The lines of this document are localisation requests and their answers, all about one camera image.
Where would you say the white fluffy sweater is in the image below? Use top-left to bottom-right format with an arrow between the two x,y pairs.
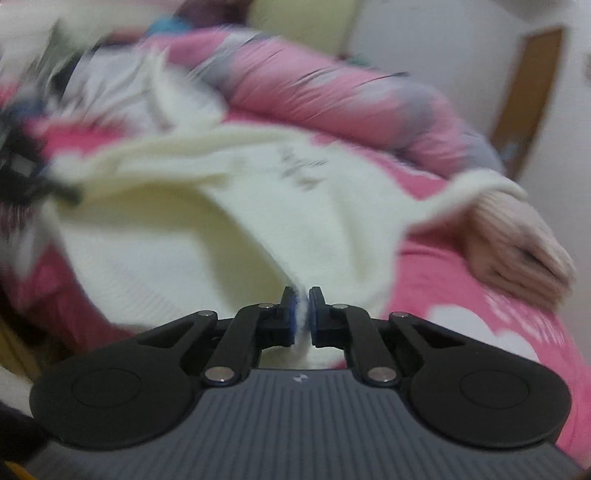
45,45 -> 528,370

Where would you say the white thin garment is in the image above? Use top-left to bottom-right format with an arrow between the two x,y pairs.
55,45 -> 223,139

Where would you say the pink floral bed blanket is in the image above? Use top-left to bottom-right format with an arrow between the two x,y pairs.
0,82 -> 591,471

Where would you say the pink checked folded sweater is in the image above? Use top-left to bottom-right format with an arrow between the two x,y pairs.
464,191 -> 576,311

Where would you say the pink grey floral duvet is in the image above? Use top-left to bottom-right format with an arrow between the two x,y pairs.
139,26 -> 505,178

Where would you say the yellow green cabinet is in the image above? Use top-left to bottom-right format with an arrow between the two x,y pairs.
247,0 -> 361,55

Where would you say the brown wooden door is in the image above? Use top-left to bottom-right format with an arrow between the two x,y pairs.
490,26 -> 568,180

